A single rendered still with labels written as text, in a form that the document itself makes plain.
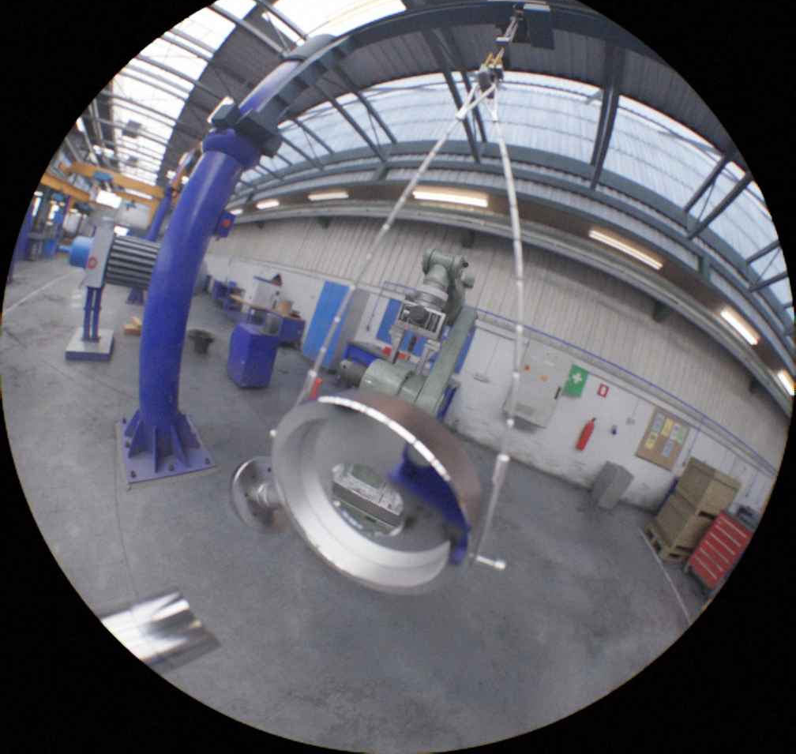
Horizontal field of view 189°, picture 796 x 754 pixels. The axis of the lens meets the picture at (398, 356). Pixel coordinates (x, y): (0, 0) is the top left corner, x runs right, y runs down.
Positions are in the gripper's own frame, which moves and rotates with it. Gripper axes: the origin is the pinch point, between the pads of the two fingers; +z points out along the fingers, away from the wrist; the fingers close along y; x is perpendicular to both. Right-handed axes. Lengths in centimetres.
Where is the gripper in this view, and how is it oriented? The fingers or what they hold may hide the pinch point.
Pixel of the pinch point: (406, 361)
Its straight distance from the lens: 121.4
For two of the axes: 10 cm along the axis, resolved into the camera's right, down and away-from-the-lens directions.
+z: -3.5, 9.3, 1.2
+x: -2.9, 0.1, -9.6
